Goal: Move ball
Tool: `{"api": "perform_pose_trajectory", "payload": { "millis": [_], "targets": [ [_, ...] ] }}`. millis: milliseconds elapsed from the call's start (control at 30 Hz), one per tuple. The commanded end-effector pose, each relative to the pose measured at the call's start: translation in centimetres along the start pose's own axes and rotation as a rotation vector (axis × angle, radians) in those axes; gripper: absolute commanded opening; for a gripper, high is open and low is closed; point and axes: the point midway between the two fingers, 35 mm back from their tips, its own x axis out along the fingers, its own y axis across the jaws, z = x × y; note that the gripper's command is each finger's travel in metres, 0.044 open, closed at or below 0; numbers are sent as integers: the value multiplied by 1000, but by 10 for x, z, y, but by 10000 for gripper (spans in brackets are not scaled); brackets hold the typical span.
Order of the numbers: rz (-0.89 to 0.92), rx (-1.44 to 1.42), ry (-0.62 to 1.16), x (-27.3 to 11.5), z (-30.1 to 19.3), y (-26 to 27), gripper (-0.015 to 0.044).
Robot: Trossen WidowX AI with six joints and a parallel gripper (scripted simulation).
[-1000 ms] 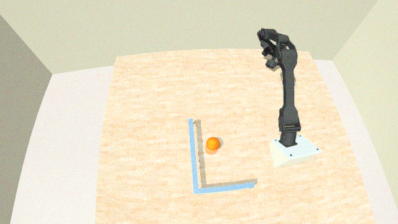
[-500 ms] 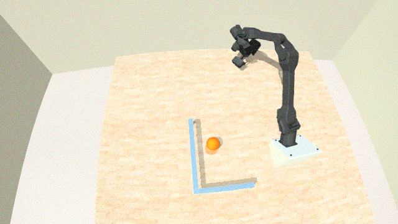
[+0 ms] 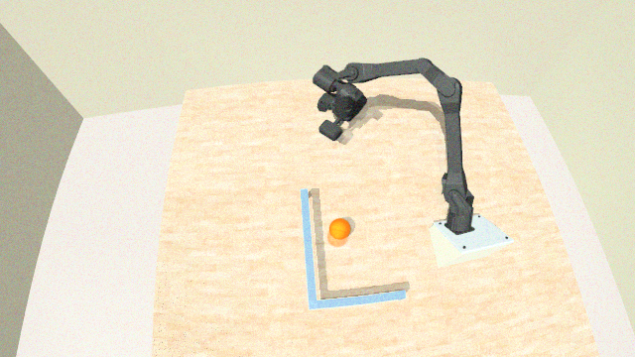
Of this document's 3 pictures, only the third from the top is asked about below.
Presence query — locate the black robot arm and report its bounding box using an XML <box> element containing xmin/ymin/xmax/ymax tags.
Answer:
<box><xmin>313</xmin><ymin>58</ymin><xmax>475</xmax><ymax>235</ymax></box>

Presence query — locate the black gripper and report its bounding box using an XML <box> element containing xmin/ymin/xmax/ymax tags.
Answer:
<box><xmin>318</xmin><ymin>95</ymin><xmax>367</xmax><ymax>141</ymax></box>

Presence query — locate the orange ball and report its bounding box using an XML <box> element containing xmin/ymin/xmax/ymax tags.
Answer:
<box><xmin>329</xmin><ymin>218</ymin><xmax>350</xmax><ymax>234</ymax></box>

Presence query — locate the translucent pale yellow ball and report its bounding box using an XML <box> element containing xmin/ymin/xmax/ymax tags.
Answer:
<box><xmin>327</xmin><ymin>228</ymin><xmax>348</xmax><ymax>247</ymax></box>

